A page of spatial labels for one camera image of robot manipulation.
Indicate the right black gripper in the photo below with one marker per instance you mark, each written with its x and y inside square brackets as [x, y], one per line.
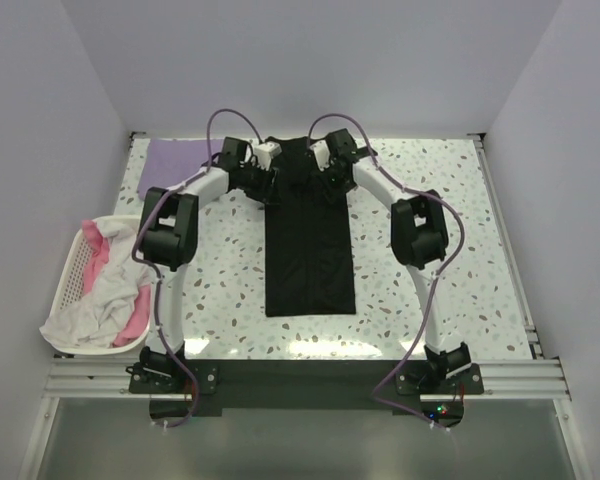
[332, 192]

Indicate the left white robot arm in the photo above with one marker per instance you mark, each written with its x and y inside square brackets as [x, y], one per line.
[167, 240]

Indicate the black t shirt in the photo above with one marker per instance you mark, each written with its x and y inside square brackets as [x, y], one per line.
[308, 250]

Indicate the white t shirt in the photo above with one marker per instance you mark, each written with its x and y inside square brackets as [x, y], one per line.
[105, 295]

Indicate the pink t shirt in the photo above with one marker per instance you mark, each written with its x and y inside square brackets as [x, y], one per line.
[116, 289]

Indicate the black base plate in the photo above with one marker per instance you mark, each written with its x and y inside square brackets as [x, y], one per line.
[209, 388]

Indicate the folded purple t shirt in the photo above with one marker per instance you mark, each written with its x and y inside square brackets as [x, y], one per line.
[171, 162]

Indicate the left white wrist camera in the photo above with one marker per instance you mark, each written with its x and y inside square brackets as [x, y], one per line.
[265, 153]

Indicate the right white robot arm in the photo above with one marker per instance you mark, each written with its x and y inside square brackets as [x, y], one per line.
[426, 234]

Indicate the white laundry basket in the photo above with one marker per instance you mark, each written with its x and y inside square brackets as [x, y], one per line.
[75, 295]

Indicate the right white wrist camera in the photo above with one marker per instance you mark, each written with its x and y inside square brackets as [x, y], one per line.
[321, 154]

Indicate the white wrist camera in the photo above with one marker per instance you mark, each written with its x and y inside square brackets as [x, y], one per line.
[321, 154]
[265, 153]

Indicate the aluminium frame rail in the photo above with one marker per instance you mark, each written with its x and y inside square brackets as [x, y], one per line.
[502, 380]

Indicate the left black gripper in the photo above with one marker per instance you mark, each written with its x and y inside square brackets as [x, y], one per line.
[265, 191]

